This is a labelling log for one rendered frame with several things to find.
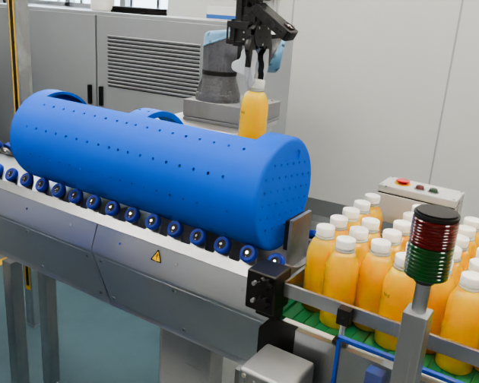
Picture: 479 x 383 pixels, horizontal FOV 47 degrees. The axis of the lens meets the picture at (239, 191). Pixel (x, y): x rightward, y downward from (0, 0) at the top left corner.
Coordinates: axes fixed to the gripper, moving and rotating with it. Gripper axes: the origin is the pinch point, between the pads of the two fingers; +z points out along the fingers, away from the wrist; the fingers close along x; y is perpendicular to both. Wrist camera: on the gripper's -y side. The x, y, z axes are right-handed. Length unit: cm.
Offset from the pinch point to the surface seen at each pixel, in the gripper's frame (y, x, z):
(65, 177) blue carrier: 54, 13, 33
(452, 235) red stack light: -56, 38, 11
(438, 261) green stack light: -55, 39, 15
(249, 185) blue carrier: -8.5, 14.0, 20.5
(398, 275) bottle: -45, 18, 29
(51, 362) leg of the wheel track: 87, -4, 121
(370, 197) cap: -27.1, -14.0, 25.7
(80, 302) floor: 132, -58, 136
